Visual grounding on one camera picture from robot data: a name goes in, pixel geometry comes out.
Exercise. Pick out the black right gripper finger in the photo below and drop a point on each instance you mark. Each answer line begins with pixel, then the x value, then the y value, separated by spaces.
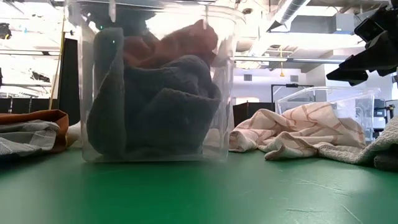
pixel 351 76
pixel 379 53

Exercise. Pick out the small clear plastic bin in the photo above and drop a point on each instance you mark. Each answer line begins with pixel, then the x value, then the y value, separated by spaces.
pixel 357 99

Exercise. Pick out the white pink checked towel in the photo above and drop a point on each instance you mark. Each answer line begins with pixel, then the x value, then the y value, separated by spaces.
pixel 304 124

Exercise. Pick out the beige waffle towel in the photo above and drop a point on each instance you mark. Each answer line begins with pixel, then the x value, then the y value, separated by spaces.
pixel 382 140

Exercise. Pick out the large clear plastic bin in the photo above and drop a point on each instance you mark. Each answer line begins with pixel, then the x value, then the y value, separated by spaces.
pixel 227 93

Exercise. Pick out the dark grey towel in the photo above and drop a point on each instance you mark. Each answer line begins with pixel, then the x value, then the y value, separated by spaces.
pixel 161 118

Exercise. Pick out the grey checked towel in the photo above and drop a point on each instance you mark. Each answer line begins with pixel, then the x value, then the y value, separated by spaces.
pixel 28 137

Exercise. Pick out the dark cabinet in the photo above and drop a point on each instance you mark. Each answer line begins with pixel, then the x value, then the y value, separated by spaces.
pixel 248 113

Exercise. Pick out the black partition panel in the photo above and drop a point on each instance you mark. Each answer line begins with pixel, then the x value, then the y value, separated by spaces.
pixel 70 81

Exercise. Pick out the yellow pole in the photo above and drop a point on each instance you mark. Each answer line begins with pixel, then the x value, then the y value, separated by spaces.
pixel 57 65

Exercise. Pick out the black ceiling device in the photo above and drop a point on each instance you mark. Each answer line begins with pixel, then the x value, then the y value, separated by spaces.
pixel 4 31

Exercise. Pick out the grey ceiling duct box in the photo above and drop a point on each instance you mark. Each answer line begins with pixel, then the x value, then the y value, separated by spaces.
pixel 323 24

